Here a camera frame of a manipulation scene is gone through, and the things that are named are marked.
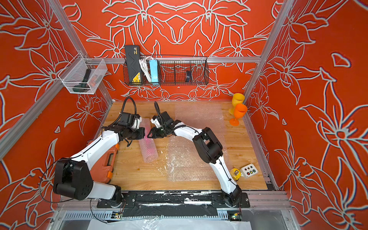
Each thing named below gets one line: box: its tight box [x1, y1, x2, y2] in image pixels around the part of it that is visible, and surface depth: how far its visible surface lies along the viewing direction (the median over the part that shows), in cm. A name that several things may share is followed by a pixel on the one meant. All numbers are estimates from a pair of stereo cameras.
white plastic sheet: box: [86, 218, 253, 230], surface depth 69 cm
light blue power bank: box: [149, 59, 160, 85], surface depth 91 cm
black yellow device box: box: [124, 45, 143, 86], surface depth 89 cm
